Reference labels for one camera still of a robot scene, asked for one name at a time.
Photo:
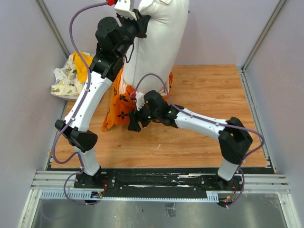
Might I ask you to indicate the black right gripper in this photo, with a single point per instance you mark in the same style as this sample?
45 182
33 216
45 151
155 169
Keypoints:
135 117

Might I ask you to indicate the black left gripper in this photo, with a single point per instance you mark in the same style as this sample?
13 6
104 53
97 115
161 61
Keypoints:
141 23

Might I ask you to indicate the orange flower-pattern pillowcase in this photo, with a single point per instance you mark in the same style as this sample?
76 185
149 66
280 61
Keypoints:
121 104

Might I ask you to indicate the white pillow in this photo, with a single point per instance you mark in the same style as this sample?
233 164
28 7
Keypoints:
154 56

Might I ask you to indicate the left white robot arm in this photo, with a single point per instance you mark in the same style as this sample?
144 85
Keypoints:
103 71

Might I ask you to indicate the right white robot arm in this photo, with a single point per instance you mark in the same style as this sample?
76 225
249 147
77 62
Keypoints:
234 141

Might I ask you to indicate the yellow cloth in basket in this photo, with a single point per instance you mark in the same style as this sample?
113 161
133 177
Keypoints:
81 70

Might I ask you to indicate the white plastic basket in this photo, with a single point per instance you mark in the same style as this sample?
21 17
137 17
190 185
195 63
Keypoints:
65 94

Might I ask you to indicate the white printed cloth in basket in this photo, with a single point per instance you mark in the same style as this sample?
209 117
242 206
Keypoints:
65 77

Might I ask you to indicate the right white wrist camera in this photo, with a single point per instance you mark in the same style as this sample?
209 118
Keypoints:
140 102

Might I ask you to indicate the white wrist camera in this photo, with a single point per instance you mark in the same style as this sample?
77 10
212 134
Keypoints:
140 102
125 8

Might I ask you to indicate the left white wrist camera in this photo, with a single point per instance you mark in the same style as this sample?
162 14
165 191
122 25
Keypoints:
125 8

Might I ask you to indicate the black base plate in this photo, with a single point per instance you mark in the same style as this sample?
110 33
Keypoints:
156 183

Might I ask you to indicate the aluminium rail frame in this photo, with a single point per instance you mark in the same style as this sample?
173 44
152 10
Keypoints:
264 201

